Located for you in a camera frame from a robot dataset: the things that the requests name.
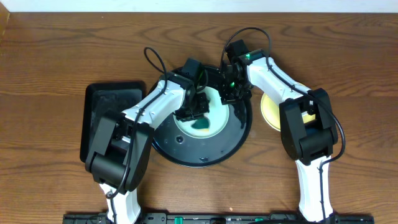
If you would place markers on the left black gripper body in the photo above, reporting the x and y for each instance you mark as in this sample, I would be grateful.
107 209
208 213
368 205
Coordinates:
193 111

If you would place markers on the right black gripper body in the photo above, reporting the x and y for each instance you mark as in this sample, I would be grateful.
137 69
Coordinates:
238 89

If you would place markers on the green yellow sponge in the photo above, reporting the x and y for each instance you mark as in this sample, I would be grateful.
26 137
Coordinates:
202 123

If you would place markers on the light blue plate top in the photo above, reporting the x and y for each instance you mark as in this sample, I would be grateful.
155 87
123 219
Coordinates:
218 116

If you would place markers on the yellow plate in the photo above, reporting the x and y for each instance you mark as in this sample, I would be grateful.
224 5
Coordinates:
270 109

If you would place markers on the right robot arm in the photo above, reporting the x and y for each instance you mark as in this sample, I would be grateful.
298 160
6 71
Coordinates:
307 125

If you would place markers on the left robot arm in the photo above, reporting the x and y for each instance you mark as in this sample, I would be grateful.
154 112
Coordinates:
119 152

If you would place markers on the round black tray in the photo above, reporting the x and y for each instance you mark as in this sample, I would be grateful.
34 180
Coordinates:
184 150

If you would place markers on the rectangular black tray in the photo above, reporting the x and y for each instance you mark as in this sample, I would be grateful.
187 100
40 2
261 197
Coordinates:
101 98

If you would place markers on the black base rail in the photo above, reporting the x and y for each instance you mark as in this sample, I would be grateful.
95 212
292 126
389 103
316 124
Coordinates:
163 218

